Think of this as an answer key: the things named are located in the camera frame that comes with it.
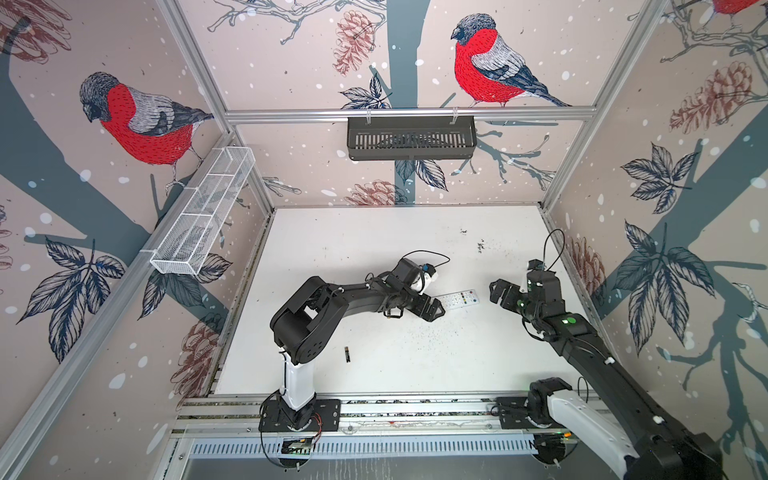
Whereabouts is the white remote control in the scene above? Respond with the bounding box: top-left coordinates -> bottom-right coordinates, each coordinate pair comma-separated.
437,290 -> 480,311

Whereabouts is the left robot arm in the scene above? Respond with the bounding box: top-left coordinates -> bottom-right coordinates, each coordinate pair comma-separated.
270,256 -> 446,430

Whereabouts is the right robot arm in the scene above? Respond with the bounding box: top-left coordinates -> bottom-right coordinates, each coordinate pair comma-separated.
489,269 -> 726,479

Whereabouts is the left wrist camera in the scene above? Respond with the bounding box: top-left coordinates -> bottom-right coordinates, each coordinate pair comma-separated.
411,264 -> 438,291

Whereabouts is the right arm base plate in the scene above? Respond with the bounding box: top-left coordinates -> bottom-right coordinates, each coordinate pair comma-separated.
490,396 -> 566,432

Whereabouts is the black wall basket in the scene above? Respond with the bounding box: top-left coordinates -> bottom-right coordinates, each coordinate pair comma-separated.
347,116 -> 477,161

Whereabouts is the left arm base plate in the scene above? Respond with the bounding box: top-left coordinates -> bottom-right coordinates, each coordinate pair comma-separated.
258,399 -> 341,433

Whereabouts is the white wire mesh basket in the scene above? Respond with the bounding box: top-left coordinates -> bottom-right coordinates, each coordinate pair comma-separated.
150,146 -> 255,275

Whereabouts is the aluminium front rail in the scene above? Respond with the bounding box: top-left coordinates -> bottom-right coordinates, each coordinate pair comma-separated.
170,392 -> 670,439

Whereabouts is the slotted cable duct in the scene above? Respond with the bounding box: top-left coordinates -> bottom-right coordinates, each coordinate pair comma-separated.
189,434 -> 538,460

